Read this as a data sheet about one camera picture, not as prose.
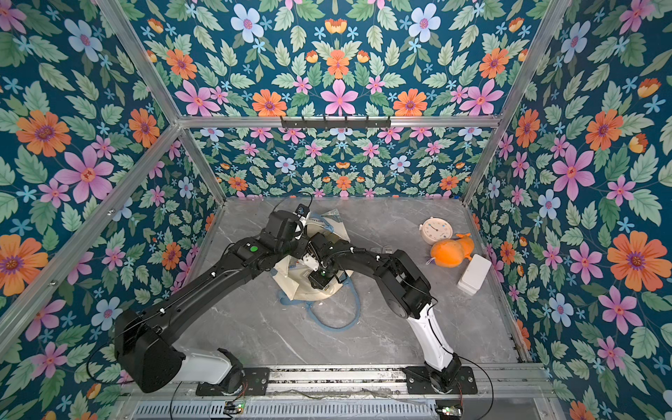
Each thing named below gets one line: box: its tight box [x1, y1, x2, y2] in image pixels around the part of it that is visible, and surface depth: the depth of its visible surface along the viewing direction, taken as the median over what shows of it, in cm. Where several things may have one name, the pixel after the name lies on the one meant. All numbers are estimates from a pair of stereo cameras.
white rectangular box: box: [456, 253, 492, 296], surface depth 93 cm
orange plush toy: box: [430, 232, 475, 269], surface depth 96 cm
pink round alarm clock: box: [418, 216, 454, 245], surface depth 107 cm
